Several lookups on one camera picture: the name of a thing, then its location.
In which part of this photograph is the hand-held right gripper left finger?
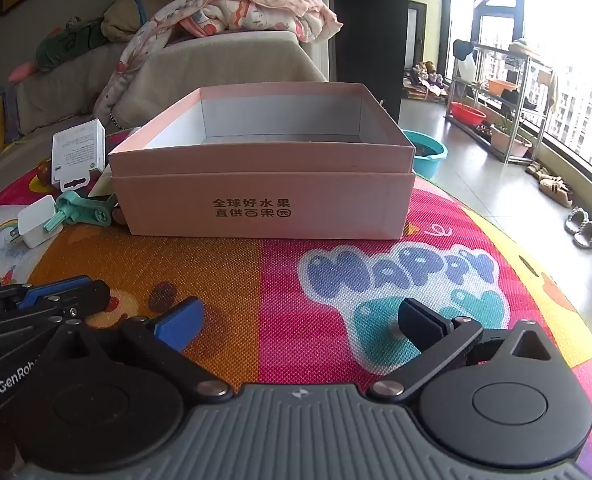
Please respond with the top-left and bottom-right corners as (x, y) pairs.
(48, 296), (234, 405)

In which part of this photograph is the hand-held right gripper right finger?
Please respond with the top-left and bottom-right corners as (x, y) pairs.
(368, 297), (553, 404)

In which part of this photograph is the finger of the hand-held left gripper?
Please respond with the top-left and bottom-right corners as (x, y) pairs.
(0, 305), (84, 357)
(0, 274), (112, 318)

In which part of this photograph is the white charger plug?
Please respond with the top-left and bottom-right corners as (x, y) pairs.
(10, 195), (59, 249)

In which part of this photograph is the white packaging box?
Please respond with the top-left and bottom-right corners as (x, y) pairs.
(51, 119), (108, 196)

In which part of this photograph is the pink cardboard box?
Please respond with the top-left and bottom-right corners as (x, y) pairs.
(107, 84), (417, 241)

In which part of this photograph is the teal phone holder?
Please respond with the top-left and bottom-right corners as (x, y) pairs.
(43, 191), (119, 233)

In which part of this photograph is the colourful play mat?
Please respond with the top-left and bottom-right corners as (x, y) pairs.
(0, 130), (592, 480)

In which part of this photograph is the teal basin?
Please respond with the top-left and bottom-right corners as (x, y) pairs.
(401, 130), (449, 178)

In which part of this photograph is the blue patterned cushion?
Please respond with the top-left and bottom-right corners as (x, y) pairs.
(1, 85), (23, 145)

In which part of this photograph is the pink plant pot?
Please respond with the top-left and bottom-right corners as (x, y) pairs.
(488, 120), (533, 158)

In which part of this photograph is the red basin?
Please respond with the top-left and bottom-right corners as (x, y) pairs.
(449, 101), (488, 128)

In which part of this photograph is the pink plush toy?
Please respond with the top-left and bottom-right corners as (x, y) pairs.
(8, 62), (39, 83)

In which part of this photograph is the metal rack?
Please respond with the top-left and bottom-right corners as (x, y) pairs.
(446, 40), (559, 166)

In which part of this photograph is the pile of toys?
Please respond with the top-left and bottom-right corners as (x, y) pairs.
(403, 62), (449, 103)

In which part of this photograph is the green plush pillow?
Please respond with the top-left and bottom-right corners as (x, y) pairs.
(35, 17), (107, 73)

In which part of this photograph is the orange basin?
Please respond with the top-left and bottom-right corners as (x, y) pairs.
(486, 78), (519, 96)

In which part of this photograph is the beige sofa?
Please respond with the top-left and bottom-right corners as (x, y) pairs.
(0, 0), (329, 171)

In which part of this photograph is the beige pillow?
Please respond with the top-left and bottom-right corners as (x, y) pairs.
(101, 0), (177, 41)

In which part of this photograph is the beige hat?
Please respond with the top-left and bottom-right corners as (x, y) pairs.
(508, 37), (542, 56)

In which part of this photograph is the printed blanket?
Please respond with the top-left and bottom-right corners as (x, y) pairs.
(93, 0), (344, 128)

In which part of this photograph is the black window frame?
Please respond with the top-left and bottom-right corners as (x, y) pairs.
(446, 0), (592, 186)

